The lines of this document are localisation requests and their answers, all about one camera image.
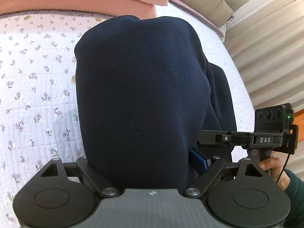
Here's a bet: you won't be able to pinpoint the navy track pants white stripes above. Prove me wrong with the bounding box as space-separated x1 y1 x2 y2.
74 15 237 191

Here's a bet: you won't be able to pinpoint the dark green sleeve forearm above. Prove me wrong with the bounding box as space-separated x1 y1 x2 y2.
283 169 304 228

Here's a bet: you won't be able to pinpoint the right hand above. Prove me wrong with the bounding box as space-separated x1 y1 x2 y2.
258 158 291 190

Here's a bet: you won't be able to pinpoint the white floral quilted bedspread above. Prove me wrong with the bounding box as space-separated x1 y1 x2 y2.
1 5 255 227

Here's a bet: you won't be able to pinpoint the thin black cable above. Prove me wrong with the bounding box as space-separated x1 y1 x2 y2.
275 152 292 183

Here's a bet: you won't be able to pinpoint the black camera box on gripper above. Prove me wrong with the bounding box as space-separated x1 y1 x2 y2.
254 103 294 133

